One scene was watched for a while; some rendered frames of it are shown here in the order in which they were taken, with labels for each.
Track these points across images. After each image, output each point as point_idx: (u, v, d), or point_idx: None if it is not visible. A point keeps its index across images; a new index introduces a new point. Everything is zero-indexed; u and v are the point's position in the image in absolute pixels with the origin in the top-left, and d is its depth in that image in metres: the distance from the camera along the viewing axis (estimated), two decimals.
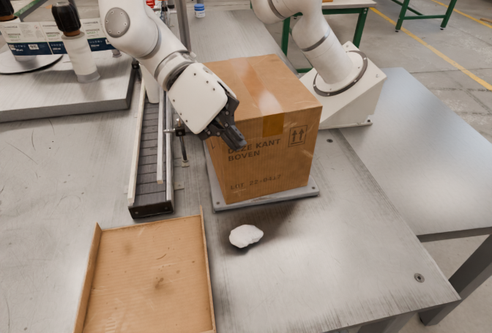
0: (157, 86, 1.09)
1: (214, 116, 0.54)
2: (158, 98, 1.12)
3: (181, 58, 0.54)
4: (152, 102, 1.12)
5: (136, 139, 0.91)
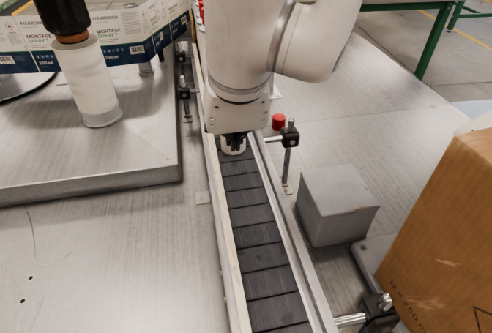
0: None
1: (241, 130, 0.50)
2: (241, 146, 0.60)
3: (267, 85, 0.40)
4: (230, 154, 0.60)
5: (244, 321, 0.34)
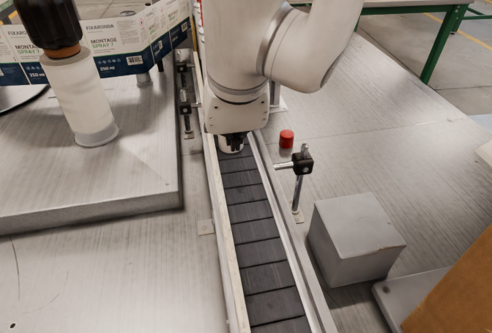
0: None
1: (241, 130, 0.50)
2: (240, 144, 0.60)
3: (266, 85, 0.40)
4: (230, 152, 0.60)
5: None
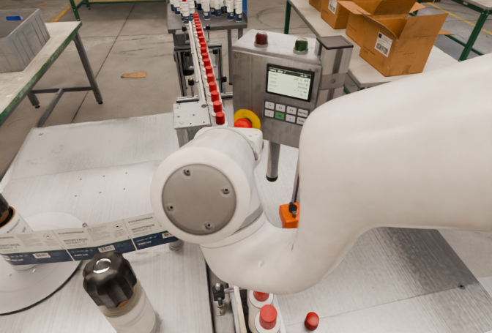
0: None
1: None
2: None
3: None
4: None
5: None
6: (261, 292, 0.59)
